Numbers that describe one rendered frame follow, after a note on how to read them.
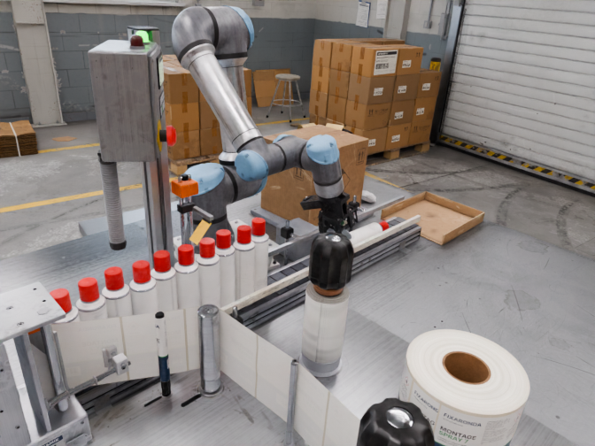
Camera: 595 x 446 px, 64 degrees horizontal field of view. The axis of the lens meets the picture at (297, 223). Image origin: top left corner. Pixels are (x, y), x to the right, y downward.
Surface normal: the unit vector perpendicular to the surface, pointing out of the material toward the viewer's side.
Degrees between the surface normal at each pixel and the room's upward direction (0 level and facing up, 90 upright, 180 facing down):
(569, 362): 0
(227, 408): 0
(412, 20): 90
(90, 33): 90
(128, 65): 90
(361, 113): 90
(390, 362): 0
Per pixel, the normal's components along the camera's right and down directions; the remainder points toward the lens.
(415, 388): -0.91, 0.14
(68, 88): 0.59, 0.39
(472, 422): -0.16, 0.43
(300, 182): -0.69, 0.29
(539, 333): 0.06, -0.90
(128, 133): 0.16, 0.44
